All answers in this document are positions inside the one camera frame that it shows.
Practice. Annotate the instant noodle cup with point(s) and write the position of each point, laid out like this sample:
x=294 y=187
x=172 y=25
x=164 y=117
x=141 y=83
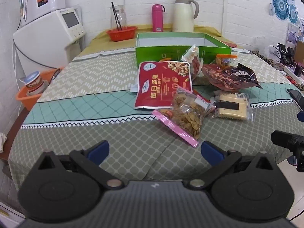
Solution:
x=35 y=82

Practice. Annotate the white appliance with screen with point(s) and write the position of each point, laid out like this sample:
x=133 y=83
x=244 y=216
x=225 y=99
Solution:
x=47 y=35

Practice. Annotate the clear bean snack bag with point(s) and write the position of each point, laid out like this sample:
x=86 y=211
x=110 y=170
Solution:
x=187 y=116

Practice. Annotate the black straw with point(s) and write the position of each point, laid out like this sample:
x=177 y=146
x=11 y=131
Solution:
x=115 y=13
x=119 y=23

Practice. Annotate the brown cardboard box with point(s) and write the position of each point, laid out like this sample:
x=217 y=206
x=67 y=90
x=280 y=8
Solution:
x=299 y=52

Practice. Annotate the dark red snack bag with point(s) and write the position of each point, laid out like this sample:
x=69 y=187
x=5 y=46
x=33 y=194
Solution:
x=223 y=76

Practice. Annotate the clear plastic bag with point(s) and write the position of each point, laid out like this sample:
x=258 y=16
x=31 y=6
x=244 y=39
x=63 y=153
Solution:
x=269 y=50

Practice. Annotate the red envelope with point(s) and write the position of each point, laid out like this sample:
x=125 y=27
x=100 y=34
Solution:
x=232 y=45

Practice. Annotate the leopard print cloth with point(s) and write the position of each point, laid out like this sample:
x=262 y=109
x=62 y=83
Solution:
x=263 y=58

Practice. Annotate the black power adapter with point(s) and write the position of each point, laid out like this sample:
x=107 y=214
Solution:
x=298 y=70

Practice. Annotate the large blue paper fan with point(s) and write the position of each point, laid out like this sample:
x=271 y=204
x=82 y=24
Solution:
x=281 y=4

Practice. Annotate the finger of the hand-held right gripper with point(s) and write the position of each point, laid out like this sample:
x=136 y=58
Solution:
x=301 y=115
x=281 y=139

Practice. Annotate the white power strip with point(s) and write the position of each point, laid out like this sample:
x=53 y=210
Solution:
x=291 y=72

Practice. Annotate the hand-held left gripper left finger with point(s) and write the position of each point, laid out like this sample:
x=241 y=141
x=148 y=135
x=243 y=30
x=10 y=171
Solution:
x=98 y=152

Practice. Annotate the clear mixed nut bag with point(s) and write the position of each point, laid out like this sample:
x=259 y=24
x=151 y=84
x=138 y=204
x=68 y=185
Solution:
x=190 y=53

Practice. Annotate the wall picture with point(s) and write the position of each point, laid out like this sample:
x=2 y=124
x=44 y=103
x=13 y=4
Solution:
x=293 y=33

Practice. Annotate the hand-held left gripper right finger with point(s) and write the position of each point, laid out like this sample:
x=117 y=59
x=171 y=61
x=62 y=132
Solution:
x=211 y=154

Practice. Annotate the pink thermos bottle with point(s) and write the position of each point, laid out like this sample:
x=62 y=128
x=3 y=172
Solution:
x=157 y=16

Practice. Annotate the green cardboard box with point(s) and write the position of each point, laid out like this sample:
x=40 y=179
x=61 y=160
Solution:
x=161 y=52

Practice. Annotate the orange-topped snack packet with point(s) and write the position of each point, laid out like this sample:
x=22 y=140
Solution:
x=224 y=59

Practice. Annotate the white wall pipe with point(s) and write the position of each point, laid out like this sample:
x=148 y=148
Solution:
x=223 y=4

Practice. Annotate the black charger cluster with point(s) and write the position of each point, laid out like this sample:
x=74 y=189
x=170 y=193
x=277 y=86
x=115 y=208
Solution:
x=285 y=52

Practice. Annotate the patterned tablecloth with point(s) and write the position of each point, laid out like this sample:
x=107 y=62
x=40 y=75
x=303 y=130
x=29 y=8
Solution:
x=95 y=104

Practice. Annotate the red plastic basket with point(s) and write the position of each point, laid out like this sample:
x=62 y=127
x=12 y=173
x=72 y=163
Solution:
x=121 y=34

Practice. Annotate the red nut packet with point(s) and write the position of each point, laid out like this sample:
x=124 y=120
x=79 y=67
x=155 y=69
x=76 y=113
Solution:
x=156 y=87

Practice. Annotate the cream thermal carafe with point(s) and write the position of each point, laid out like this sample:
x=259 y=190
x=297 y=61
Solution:
x=182 y=16

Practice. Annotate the cream cracker packet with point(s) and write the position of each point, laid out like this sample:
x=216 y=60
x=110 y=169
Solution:
x=231 y=108

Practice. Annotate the red strip snack packet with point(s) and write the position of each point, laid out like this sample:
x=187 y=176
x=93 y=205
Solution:
x=196 y=66

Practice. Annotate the glass pitcher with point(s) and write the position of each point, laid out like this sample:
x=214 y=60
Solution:
x=124 y=16

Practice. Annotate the black phone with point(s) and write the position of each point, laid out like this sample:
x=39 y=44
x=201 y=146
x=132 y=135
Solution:
x=296 y=97

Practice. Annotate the orange plastic basin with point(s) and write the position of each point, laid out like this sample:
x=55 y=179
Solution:
x=26 y=97

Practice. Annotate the yellow cloth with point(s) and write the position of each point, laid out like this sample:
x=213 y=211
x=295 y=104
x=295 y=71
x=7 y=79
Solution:
x=99 y=45

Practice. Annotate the small blue paper fan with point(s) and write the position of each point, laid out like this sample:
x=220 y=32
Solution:
x=292 y=14

